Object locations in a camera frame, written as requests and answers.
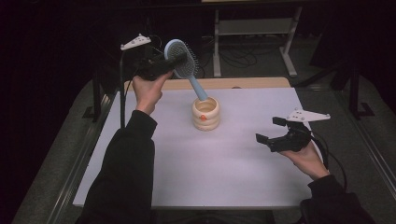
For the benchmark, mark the person's left hand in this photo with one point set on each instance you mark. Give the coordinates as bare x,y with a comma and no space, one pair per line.
149,93

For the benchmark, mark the white table cover board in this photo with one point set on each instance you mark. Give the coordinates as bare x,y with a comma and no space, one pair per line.
224,168

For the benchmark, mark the cream ribbed cup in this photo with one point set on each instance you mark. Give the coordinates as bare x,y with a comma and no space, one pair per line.
205,121

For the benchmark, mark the black metal stand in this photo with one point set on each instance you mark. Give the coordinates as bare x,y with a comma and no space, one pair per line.
354,96
97,99

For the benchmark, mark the person's right hand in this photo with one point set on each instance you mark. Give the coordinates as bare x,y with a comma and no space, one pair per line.
306,160

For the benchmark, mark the white metal table frame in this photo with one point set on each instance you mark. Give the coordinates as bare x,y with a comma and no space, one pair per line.
253,26

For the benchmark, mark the light blue hairbrush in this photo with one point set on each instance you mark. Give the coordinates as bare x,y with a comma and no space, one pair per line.
199,88

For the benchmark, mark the wooden table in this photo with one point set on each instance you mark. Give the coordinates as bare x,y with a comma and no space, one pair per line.
243,83

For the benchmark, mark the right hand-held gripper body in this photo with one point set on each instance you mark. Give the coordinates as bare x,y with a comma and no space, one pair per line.
291,141

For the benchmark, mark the metal floor rail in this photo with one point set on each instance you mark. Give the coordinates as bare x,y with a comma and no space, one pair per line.
373,155
67,189

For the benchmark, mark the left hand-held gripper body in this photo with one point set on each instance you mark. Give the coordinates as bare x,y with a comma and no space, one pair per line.
152,68

